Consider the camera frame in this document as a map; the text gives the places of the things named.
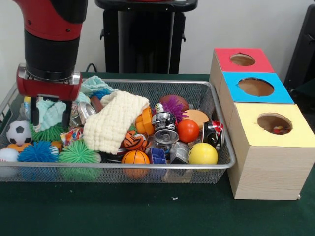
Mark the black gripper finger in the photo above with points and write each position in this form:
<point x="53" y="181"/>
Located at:
<point x="67" y="114"/>
<point x="34" y="111"/>

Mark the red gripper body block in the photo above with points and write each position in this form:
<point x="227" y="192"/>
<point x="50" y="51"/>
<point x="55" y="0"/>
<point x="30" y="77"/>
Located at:
<point x="49" y="87"/>

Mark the colourful patterned paper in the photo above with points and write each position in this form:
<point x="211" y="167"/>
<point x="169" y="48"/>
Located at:
<point x="279" y="129"/>

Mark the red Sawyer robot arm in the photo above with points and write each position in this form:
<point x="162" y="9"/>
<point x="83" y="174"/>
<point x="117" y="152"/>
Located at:
<point x="51" y="37"/>

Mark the shallow clear mesh bin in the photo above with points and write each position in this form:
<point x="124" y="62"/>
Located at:
<point x="49" y="177"/>

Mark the wooden box with three holes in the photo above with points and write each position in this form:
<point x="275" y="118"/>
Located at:
<point x="270" y="172"/>

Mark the mint green cloth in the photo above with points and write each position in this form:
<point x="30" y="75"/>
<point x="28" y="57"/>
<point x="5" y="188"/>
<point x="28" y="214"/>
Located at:
<point x="51" y="113"/>

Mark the black and white soccer ball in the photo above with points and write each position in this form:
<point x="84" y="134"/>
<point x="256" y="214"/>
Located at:
<point x="19" y="132"/>

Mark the blue spiky ball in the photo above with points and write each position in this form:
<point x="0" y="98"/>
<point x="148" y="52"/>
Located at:
<point x="37" y="152"/>

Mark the green spiky ball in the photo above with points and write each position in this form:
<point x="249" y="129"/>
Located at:
<point x="78" y="153"/>

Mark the cream knitted cloth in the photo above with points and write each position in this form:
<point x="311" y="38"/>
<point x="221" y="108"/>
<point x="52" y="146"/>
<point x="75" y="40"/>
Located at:
<point x="110" y="123"/>

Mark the white baseball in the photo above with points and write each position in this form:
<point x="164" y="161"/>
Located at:
<point x="8" y="155"/>

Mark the orange mini basketball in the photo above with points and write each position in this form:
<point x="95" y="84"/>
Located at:
<point x="135" y="157"/>

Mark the purple spiky ball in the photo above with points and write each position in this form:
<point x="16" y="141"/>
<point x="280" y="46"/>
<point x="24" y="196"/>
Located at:
<point x="173" y="107"/>

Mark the red orange ball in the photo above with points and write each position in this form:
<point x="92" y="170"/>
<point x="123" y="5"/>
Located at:
<point x="188" y="131"/>

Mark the large yellow ball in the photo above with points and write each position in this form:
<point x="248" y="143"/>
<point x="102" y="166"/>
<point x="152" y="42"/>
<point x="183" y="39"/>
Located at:
<point x="203" y="153"/>

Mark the dark green side table cloth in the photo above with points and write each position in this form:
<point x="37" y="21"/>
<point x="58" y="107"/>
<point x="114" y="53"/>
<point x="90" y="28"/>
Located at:
<point x="307" y="89"/>

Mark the black upright panel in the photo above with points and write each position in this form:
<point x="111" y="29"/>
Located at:
<point x="304" y="49"/>

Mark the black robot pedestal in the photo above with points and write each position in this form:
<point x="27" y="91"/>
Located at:
<point x="145" y="49"/>

